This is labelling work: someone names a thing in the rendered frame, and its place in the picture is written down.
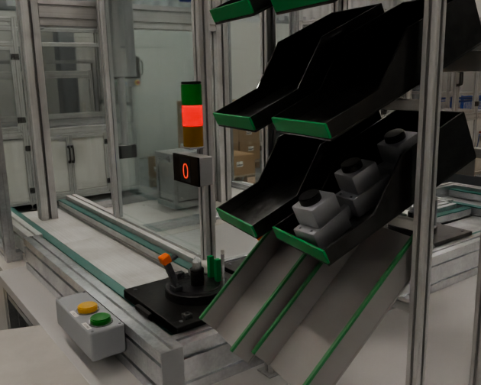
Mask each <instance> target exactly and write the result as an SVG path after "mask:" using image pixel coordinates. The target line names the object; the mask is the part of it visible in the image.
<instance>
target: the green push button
mask: <svg viewBox="0 0 481 385"><path fill-rule="evenodd" d="M110 321H111V315H110V314H108V313H106V312H100V313H96V314H94V315H92V316H91V317H90V324H91V325H96V326H100V325H106V324H108V323H109V322H110Z"/></svg>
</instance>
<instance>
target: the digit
mask: <svg viewBox="0 0 481 385"><path fill-rule="evenodd" d="M180 173H181V180H182V181H186V182H188V183H190V182H191V176H190V158H186V157H180Z"/></svg>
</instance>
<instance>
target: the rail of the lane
mask: <svg viewBox="0 0 481 385"><path fill-rule="evenodd" d="M23 240H24V245H25V247H24V253H25V260H26V261H27V262H26V267H27V269H28V270H29V271H30V272H31V273H32V274H33V275H34V276H35V277H36V278H37V279H38V280H39V281H40V282H41V283H42V284H43V285H44V286H45V287H46V288H47V289H48V290H49V291H50V292H51V293H52V294H53V295H54V296H55V297H56V298H57V299H58V298H61V297H64V296H70V295H73V294H76V293H81V292H83V291H85V292H87V293H88V294H89V295H90V296H92V297H93V298H94V299H95V300H96V301H98V302H99V303H100V304H101V305H103V306H104V307H105V308H106V309H107V310H108V311H109V312H110V313H111V314H113V315H114V316H115V317H116V318H118V319H119V320H120V321H121V322H123V323H124V332H125V343H126V351H124V352H121V353H119V354H115V355H114V356H115V357H116V358H117V359H118V360H119V361H120V362H121V363H122V364H123V365H124V366H125V367H126V368H127V369H128V370H129V371H130V372H131V373H132V374H133V375H134V376H135V377H136V378H137V379H138V380H139V381H140V382H141V383H142V384H143V385H186V383H185V367H184V350H183V346H182V345H181V344H180V343H179V342H178V341H177V340H176V339H174V338H173V337H171V336H170V335H168V334H167V333H166V332H165V331H164V330H162V329H161V328H160V327H158V326H157V325H155V324H154V323H153V322H152V321H153V320H152V313H151V312H149V311H148V310H146V309H145V308H144V307H143V306H141V305H140V304H137V305H135V308H134V307H132V306H131V305H129V304H128V303H127V302H125V301H124V300H123V299H122V298H121V297H119V296H118V295H116V294H115V293H113V292H112V291H111V290H110V289H109V288H108V287H106V286H105V285H103V284H102V283H100V282H99V281H98V280H97V279H96V278H94V277H93V276H92V275H90V274H89V273H87V272H86V271H85V270H83V269H82V268H81V267H80V266H79V265H77V264H76V263H74V262H73V261H72V260H70V259H69V258H68V257H67V256H66V255H64V254H63V253H61V252H60V251H58V250H57V249H56V248H55V247H54V246H53V245H51V244H50V243H48V242H47V241H45V240H44V239H43V238H42V237H41V236H40V235H33V236H32V238H31V237H25V238H23Z"/></svg>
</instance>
